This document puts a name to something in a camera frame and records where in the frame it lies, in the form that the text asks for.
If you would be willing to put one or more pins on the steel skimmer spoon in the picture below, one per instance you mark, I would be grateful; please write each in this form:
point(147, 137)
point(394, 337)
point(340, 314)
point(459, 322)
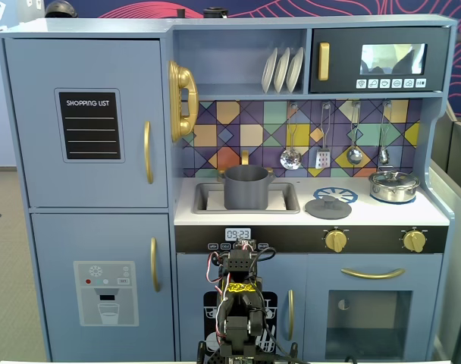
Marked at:
point(290, 159)

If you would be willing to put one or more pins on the blue toy kitchen unit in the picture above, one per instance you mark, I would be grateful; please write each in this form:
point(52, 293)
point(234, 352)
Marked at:
point(234, 57)

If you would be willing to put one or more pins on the black shopping list board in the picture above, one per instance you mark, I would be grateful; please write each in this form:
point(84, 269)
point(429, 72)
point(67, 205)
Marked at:
point(89, 129)

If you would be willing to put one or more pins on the blue freezer door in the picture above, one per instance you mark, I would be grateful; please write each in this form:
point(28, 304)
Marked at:
point(56, 242)

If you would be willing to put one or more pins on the blue fridge door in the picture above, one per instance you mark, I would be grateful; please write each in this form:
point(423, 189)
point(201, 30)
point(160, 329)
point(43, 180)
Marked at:
point(33, 113)

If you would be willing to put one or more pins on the black cylindrical object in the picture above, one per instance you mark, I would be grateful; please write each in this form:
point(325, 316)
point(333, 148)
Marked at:
point(214, 13)

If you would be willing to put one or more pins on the small gripper camera board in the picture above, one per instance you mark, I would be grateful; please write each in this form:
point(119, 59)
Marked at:
point(245, 243)

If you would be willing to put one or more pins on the gold toy telephone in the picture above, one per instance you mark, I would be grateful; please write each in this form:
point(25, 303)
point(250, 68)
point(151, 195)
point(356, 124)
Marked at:
point(183, 79)

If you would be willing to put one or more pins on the digital clock display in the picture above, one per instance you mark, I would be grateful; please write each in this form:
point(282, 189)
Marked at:
point(237, 234)

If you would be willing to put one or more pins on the gray round lid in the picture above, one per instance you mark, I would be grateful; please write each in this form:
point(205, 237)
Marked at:
point(321, 212)

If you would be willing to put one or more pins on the blue dishwasher door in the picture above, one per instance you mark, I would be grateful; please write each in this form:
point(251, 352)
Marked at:
point(192, 273)

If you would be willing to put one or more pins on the gold toy faucet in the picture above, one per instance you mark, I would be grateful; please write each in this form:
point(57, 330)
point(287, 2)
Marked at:
point(245, 157)

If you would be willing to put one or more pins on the black helmet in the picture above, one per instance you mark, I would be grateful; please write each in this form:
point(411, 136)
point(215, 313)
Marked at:
point(60, 8)

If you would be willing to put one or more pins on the steel ladle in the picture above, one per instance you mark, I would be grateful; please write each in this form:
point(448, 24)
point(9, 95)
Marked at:
point(354, 155)

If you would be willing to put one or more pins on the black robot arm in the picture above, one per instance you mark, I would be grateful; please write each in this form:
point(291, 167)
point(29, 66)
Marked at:
point(238, 265)

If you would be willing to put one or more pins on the steel slotted spatula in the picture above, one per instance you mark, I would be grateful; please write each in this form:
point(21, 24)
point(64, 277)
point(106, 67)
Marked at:
point(323, 159)

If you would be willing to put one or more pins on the shiny steel pot lid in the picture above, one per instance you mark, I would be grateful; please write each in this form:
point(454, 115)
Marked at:
point(393, 177)

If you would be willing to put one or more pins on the gold stove knob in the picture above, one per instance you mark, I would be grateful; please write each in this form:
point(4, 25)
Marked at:
point(336, 241)
point(414, 241)

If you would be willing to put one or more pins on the black microwave door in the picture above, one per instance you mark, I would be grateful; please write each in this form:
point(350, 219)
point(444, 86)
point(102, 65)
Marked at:
point(344, 49)

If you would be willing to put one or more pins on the white toy plate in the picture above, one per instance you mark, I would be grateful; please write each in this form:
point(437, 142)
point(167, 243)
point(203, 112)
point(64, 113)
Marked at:
point(295, 70)
point(281, 72)
point(268, 72)

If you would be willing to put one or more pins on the black dishwasher sticker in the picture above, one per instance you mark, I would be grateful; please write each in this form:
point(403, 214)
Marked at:
point(211, 303)

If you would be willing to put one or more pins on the small black object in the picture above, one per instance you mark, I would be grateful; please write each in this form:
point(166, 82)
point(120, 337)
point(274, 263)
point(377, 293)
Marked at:
point(180, 13)

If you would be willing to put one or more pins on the gray plastic pot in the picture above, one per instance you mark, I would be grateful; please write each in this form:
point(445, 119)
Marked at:
point(245, 189)

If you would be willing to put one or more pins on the blue oven door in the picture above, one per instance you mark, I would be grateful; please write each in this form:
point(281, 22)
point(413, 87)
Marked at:
point(317, 273)

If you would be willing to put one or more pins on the gray toy sink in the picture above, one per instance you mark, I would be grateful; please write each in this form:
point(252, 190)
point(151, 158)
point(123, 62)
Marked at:
point(201, 197)

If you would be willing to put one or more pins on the small steel spoon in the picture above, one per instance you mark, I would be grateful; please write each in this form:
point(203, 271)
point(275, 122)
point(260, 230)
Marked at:
point(384, 154)

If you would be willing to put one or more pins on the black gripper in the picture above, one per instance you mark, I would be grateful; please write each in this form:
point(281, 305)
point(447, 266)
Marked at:
point(243, 246)

